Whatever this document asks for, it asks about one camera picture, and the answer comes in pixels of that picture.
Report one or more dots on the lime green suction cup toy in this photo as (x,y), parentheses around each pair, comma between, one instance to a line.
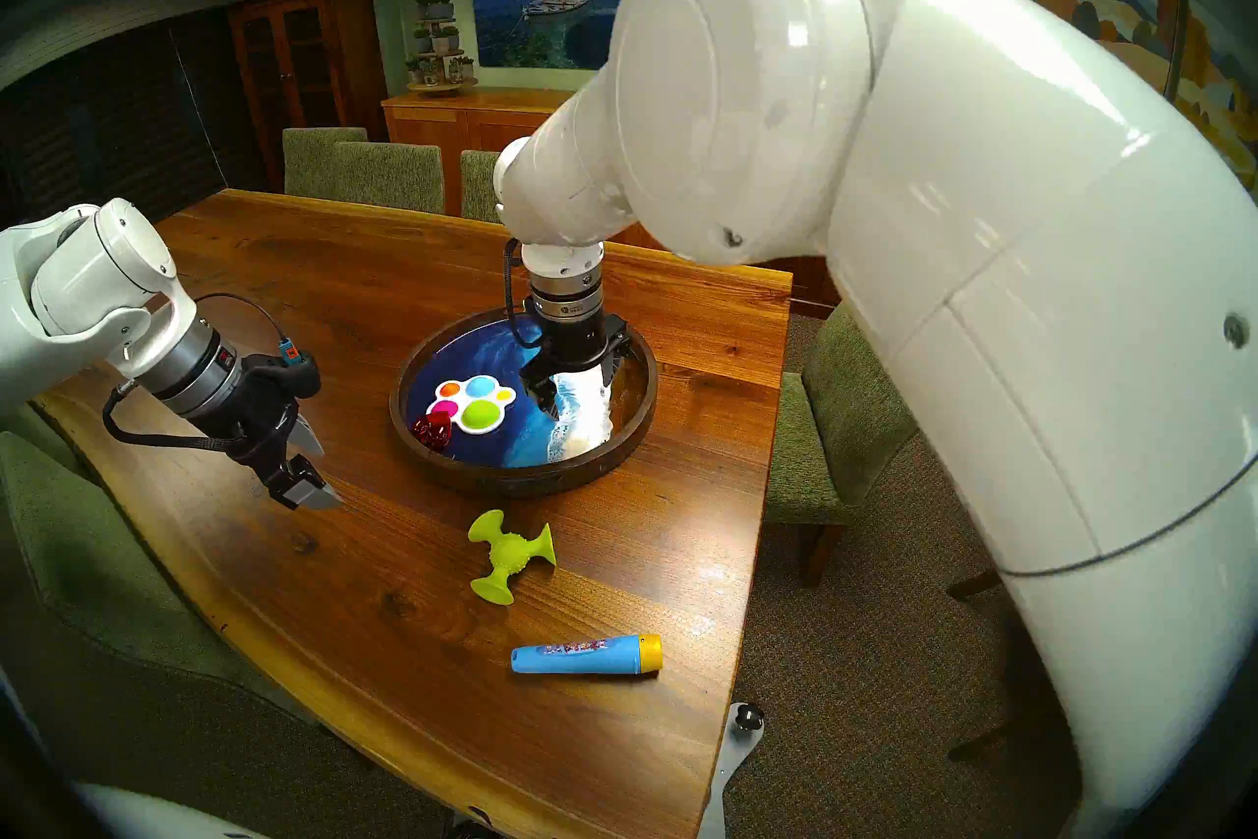
(509,557)

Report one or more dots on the round wooden blue resin tray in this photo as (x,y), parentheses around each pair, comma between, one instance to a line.
(521,454)

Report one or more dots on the blue tube toy yellow cap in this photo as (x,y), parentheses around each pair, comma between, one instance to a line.
(580,656)

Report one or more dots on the white metal bracket black knob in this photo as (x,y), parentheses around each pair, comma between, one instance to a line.
(722,778)

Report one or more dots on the wooden glass door cabinet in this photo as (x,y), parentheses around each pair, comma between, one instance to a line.
(354,51)

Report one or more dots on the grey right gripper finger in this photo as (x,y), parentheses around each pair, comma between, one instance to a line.
(539,389)
(615,352)

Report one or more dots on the tiered stand with potted plants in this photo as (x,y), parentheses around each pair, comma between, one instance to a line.
(438,41)

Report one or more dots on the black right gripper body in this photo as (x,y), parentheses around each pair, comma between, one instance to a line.
(575,341)

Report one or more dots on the white multicolour pop bubble toy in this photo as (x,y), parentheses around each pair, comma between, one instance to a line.
(482,416)

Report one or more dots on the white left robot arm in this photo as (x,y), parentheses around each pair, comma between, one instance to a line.
(59,287)

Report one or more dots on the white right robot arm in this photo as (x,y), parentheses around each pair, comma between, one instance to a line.
(983,159)

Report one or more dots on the green upholstered dining chair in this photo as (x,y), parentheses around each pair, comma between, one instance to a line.
(88,572)
(835,424)
(310,159)
(479,188)
(393,176)

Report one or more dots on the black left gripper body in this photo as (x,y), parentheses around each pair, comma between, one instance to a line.
(260,409)

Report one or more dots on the red translucent heart toy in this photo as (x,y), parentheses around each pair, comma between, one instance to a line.
(432,432)

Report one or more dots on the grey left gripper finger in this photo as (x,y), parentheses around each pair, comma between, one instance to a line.
(306,444)
(307,493)

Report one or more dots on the dark wooden chair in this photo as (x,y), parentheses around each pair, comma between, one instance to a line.
(973,586)

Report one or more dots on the dark window blind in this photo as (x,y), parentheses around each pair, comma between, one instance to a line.
(118,139)

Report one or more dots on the light wooden sideboard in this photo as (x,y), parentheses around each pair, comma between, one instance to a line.
(462,121)

